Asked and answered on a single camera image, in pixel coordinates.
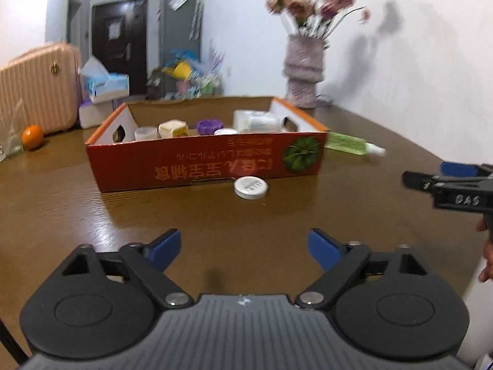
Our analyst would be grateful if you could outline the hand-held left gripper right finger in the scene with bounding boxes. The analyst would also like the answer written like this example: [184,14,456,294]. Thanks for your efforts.
[295,228,440,311]

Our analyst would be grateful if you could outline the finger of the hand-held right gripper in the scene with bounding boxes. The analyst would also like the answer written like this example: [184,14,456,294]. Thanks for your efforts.
[401,170,449,192]
[440,161,493,179]

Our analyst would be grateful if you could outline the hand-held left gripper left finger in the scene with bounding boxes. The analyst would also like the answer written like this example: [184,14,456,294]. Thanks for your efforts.
[49,228,194,311]

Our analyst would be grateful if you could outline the green plastic bottle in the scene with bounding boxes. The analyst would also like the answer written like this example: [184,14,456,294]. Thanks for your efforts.
[324,131,387,158]

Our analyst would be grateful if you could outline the red cardboard box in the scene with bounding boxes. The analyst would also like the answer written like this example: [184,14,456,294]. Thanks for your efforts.
[85,96,330,193]

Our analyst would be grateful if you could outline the white round lid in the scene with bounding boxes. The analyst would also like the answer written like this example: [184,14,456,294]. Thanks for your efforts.
[234,176,269,200]

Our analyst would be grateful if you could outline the purple ridged lid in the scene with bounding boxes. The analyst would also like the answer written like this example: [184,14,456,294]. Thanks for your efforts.
[195,119,225,135]

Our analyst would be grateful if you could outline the white plastic container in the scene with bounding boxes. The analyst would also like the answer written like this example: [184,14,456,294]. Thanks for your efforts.
[233,109,290,132]

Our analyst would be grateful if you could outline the person's right hand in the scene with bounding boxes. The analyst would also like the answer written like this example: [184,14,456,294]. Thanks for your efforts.
[476,216,493,283]

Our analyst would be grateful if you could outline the white and purple box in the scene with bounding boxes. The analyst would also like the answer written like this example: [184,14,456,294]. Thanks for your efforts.
[78,98,116,129]

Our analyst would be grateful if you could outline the pink textured vase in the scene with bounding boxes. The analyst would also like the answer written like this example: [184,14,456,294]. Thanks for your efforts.
[283,34,326,109]

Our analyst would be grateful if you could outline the clutter of items by fridge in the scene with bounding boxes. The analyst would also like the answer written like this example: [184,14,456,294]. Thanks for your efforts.
[186,73,224,99]

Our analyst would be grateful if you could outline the orange fruit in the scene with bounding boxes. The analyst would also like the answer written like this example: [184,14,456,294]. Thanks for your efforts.
[21,124,45,151]

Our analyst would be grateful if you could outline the blue tissue box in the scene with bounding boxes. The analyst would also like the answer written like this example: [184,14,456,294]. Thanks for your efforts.
[79,55,130,105]

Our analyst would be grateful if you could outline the yellow watering can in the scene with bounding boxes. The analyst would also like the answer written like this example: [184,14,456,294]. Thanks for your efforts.
[161,61,194,80]

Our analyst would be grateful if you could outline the clear drinking glass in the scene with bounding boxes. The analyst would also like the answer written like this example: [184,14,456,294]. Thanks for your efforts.
[0,98,26,158]

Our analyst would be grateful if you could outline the blue clothes hangers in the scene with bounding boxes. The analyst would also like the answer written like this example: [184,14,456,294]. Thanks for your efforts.
[169,49,202,66]

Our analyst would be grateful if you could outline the purple feather decoration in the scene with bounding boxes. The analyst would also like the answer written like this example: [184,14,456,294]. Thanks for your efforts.
[207,40,226,74]

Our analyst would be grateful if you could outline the dark brown door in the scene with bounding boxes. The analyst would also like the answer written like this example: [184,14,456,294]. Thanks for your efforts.
[91,0,150,96]

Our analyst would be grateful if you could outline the pink ribbed suitcase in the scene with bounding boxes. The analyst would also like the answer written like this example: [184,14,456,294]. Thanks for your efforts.
[0,42,84,137]

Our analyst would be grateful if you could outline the dried pink roses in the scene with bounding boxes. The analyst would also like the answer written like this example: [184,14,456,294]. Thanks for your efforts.
[230,0,388,41]

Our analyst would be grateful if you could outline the grey refrigerator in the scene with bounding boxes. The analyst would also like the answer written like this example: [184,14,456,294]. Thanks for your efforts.
[158,0,203,94]

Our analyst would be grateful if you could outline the hanging folded umbrella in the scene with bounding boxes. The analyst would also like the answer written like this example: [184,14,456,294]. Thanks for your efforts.
[190,0,204,39]

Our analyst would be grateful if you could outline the grey door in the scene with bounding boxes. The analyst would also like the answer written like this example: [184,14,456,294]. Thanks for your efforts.
[66,0,84,45]

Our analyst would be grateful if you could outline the black strap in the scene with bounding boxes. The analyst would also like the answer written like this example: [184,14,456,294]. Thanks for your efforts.
[0,319,30,368]

